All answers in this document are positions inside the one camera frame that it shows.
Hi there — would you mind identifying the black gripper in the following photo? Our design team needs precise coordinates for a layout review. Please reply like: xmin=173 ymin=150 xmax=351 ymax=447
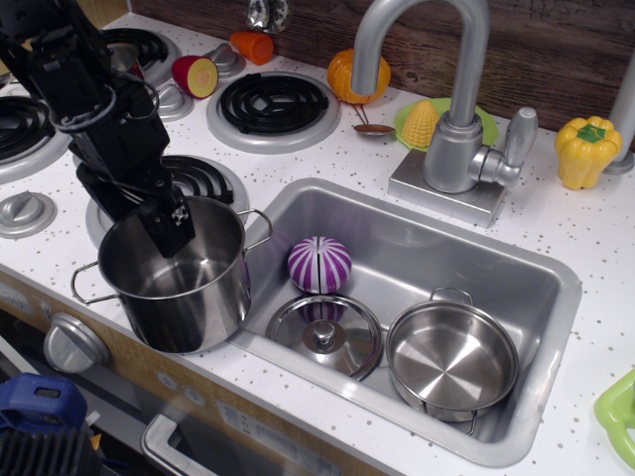
xmin=48 ymin=81 xmax=194 ymax=258

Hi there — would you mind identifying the tall steel pot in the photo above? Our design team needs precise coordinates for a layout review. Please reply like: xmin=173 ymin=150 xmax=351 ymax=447
xmin=95 ymin=196 xmax=251 ymax=353

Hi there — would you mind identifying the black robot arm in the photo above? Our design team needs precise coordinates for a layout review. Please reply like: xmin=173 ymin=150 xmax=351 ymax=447
xmin=1 ymin=1 xmax=194 ymax=257

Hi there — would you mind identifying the front right stove burner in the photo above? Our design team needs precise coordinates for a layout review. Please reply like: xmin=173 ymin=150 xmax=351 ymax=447
xmin=85 ymin=155 xmax=249 ymax=248

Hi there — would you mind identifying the back right stove burner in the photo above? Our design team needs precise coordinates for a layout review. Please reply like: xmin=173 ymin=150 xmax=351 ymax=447
xmin=206 ymin=72 xmax=340 ymax=155

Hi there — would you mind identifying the front left stove burner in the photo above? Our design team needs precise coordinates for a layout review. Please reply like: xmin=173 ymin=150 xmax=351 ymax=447
xmin=1 ymin=96 xmax=70 ymax=184

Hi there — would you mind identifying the steel pot lid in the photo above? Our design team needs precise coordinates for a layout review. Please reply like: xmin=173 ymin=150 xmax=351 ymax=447
xmin=266 ymin=295 xmax=383 ymax=381

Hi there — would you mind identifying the silver knob centre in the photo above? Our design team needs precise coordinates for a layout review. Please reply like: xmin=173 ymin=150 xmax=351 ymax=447
xmin=158 ymin=83 xmax=194 ymax=122

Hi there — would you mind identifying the silver knob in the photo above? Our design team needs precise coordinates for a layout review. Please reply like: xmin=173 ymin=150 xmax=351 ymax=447
xmin=207 ymin=43 xmax=246 ymax=78
xmin=158 ymin=83 xmax=194 ymax=122
xmin=1 ymin=191 xmax=57 ymax=239

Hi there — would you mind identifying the silver knob front left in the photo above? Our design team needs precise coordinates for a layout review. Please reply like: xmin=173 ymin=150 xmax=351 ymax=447
xmin=1 ymin=191 xmax=57 ymax=239

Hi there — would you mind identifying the red yellow halved fruit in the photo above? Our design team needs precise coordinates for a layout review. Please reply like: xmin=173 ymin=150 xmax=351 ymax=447
xmin=172 ymin=56 xmax=218 ymax=99

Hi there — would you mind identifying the purple white striped onion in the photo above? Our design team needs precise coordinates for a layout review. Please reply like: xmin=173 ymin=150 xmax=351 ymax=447
xmin=287 ymin=236 xmax=352 ymax=295

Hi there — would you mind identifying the silver oven dial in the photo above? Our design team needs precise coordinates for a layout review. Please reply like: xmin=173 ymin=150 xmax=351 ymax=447
xmin=44 ymin=312 xmax=110 ymax=374

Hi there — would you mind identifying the silver knob back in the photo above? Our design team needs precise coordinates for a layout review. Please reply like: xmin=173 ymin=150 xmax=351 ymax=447
xmin=207 ymin=43 xmax=246 ymax=78

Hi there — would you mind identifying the orange toy carrot piece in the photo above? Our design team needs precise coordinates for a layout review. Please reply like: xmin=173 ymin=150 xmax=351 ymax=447
xmin=230 ymin=32 xmax=274 ymax=65

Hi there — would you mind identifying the small brown spoon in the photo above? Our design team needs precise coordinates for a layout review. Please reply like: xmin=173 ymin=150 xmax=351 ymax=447
xmin=352 ymin=104 xmax=395 ymax=136

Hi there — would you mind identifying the steel sink basin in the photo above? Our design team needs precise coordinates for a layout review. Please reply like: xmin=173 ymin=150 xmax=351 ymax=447
xmin=235 ymin=178 xmax=581 ymax=467

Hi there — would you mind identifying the orange toy pumpkin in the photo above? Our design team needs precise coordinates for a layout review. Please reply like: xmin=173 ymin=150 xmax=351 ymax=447
xmin=327 ymin=49 xmax=392 ymax=105

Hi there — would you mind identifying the shiny foil object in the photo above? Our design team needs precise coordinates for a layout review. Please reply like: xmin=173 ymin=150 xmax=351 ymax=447
xmin=244 ymin=0 xmax=293 ymax=34

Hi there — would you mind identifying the yellow toy corn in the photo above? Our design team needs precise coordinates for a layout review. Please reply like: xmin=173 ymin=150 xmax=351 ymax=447
xmin=401 ymin=100 xmax=440 ymax=149

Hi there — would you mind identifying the silver toy faucet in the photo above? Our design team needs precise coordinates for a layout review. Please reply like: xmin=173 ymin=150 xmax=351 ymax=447
xmin=350 ymin=0 xmax=540 ymax=230

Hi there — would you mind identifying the shallow steel pan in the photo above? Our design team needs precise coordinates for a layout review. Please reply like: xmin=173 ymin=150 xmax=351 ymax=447
xmin=384 ymin=287 xmax=520 ymax=435

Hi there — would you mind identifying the green toy plate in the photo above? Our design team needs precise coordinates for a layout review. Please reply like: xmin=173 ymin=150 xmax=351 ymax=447
xmin=394 ymin=97 xmax=501 ymax=152

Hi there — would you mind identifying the yellow toy bell pepper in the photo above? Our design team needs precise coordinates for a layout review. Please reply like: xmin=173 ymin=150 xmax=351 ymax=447
xmin=555 ymin=116 xmax=623 ymax=190

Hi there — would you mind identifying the light green plastic object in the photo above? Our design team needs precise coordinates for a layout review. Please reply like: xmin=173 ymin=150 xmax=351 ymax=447
xmin=594 ymin=370 xmax=634 ymax=468

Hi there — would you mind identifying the silver oven door handle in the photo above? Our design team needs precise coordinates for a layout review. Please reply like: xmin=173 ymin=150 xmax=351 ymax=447
xmin=140 ymin=414 xmax=241 ymax=475

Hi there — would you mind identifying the grey post right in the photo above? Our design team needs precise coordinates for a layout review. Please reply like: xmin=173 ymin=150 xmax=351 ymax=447
xmin=601 ymin=0 xmax=635 ymax=176

